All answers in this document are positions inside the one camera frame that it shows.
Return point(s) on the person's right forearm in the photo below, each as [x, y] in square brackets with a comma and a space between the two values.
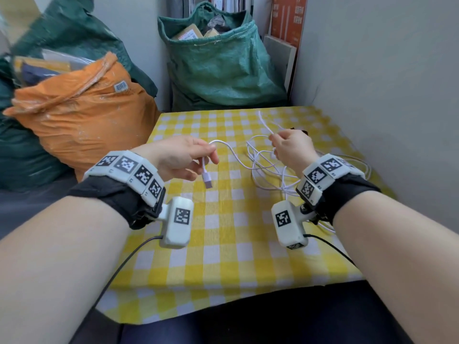
[398, 272]

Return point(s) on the bundle of leaning boards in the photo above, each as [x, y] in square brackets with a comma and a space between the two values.
[238, 2]

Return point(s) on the small plain cardboard box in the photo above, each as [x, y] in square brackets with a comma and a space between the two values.
[211, 33]

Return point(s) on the dark green woven sack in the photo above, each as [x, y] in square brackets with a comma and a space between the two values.
[21, 154]

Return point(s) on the clear plastic parcel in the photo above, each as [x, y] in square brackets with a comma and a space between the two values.
[71, 57]

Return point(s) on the yellow checkered tablecloth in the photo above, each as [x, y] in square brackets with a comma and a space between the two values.
[229, 261]

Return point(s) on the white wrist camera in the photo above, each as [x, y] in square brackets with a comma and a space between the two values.
[177, 225]
[288, 227]

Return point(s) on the yellow flat parcel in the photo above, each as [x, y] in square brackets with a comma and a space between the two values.
[43, 63]

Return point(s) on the person's legs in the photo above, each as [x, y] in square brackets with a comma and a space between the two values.
[269, 315]

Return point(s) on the labelled cardboard box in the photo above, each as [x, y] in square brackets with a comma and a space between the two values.
[186, 32]

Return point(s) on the dark blue parcel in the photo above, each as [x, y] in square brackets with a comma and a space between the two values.
[36, 73]

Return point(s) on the orange poster board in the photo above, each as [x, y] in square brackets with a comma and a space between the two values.
[288, 17]

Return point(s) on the orange woven sack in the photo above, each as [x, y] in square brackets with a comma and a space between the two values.
[86, 121]

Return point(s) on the upright open green sack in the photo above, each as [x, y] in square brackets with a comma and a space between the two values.
[222, 60]

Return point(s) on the person's right hand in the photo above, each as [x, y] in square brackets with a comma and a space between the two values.
[294, 148]

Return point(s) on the large grey board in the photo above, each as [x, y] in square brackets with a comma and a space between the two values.
[387, 85]

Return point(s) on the tall crumpled green sack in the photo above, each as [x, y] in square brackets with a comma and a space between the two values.
[82, 28]

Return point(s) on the person's left hand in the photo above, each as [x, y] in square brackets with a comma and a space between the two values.
[175, 157]

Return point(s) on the grey plastic parcel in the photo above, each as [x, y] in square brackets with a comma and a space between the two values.
[218, 24]

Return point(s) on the grey folded cover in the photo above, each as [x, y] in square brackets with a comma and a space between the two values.
[175, 3]

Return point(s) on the small pale leaning board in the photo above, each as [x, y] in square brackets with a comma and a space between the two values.
[279, 55]

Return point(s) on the person's left forearm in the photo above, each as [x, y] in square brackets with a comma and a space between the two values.
[61, 272]

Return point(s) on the white marker wrist band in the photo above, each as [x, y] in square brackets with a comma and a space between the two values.
[330, 171]
[125, 168]

